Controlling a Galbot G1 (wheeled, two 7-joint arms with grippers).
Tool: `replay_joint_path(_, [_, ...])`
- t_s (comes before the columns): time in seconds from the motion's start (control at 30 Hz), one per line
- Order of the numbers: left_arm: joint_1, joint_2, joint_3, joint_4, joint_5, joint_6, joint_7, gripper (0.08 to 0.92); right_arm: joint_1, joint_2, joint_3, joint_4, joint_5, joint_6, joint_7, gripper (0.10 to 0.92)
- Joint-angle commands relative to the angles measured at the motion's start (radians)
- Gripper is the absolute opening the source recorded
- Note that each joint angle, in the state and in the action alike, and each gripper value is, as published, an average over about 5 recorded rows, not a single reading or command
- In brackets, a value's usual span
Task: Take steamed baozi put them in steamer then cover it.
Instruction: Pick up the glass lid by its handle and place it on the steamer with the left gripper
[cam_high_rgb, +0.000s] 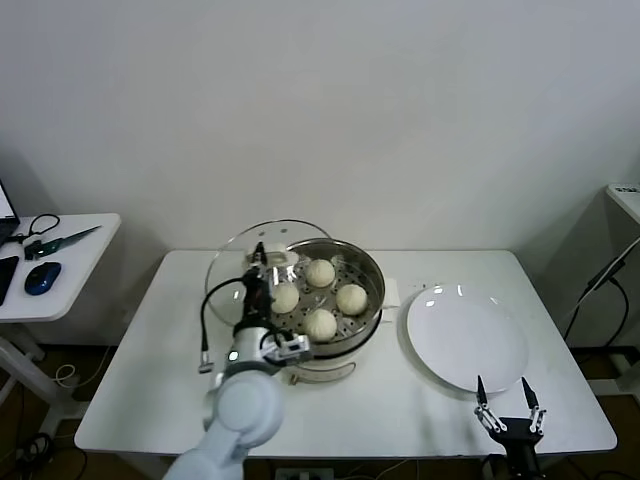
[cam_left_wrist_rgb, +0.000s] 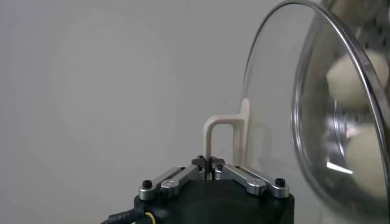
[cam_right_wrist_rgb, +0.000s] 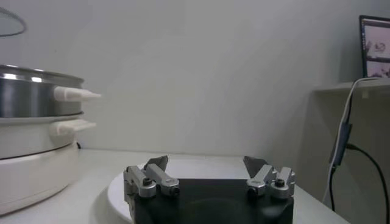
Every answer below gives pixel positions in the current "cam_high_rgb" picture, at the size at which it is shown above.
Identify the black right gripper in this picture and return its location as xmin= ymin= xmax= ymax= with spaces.
xmin=474 ymin=375 xmax=548 ymax=474

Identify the black floor cable bundle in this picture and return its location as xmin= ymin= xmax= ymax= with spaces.
xmin=14 ymin=432 xmax=56 ymax=469

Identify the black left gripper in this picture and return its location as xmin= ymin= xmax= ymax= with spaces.
xmin=241 ymin=241 xmax=275 ymax=329

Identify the black flat phone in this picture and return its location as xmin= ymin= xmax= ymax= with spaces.
xmin=0 ymin=254 xmax=20 ymax=306

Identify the white round plate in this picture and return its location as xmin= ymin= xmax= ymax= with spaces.
xmin=405 ymin=284 xmax=530 ymax=394

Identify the black looped cable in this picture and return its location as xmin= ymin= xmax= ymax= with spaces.
xmin=2 ymin=213 xmax=61 ymax=246

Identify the round glass pot lid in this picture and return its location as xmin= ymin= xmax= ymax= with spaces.
xmin=205 ymin=218 xmax=347 ymax=327

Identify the black laptop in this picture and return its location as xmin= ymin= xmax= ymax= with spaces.
xmin=0 ymin=179 xmax=22 ymax=247

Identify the green black pointed tool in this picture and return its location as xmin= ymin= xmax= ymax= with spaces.
xmin=22 ymin=224 xmax=103 ymax=261

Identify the stainless steel steamer basket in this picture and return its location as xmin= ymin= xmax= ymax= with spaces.
xmin=255 ymin=238 xmax=386 ymax=354

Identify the white side table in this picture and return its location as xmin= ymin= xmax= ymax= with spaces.
xmin=0 ymin=213 xmax=122 ymax=416

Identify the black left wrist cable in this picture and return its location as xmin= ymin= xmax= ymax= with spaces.
xmin=198 ymin=277 xmax=251 ymax=375

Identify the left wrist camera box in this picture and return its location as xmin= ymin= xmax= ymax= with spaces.
xmin=260 ymin=331 xmax=315 ymax=369

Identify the white cabinet corner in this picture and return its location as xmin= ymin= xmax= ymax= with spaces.
xmin=602 ymin=183 xmax=640 ymax=226

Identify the black adapter power cable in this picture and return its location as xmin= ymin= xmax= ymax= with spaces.
xmin=562 ymin=239 xmax=640 ymax=347

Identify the blue computer mouse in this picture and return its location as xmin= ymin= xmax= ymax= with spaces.
xmin=23 ymin=260 xmax=62 ymax=296

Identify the white steamed baozi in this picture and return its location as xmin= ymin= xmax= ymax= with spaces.
xmin=335 ymin=283 xmax=369 ymax=317
xmin=305 ymin=258 xmax=336 ymax=289
xmin=269 ymin=284 xmax=300 ymax=315
xmin=303 ymin=308 xmax=338 ymax=343

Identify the white floor cable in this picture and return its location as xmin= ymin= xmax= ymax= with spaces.
xmin=53 ymin=344 xmax=114 ymax=389

